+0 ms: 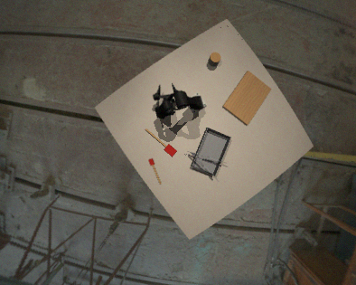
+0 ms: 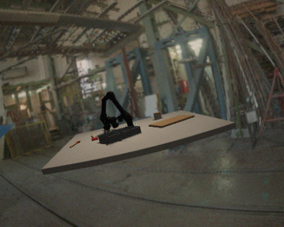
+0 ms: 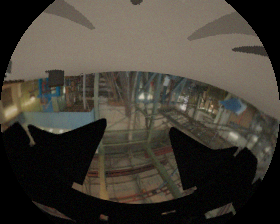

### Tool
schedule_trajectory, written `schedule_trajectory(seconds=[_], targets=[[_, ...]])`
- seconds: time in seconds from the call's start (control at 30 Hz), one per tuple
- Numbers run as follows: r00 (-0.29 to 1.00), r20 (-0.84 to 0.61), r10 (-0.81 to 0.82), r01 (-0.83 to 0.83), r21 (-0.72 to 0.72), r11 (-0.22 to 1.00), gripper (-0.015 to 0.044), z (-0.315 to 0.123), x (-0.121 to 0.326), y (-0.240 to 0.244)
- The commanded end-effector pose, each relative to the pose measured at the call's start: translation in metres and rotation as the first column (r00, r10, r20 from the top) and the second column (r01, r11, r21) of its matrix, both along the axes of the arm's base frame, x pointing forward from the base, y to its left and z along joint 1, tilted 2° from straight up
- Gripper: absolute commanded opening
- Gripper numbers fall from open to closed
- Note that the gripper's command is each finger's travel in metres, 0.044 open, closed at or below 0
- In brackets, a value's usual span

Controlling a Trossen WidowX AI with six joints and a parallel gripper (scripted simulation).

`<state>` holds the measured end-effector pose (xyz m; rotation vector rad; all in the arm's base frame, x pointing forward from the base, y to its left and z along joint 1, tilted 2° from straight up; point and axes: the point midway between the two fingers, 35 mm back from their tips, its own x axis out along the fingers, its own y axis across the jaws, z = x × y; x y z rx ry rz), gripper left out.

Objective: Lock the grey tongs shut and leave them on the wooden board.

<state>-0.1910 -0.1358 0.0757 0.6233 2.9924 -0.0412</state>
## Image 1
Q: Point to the brown wooden board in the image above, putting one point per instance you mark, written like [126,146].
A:
[247,97]

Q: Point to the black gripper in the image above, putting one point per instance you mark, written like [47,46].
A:
[157,96]

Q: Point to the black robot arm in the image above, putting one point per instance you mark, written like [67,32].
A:
[182,101]

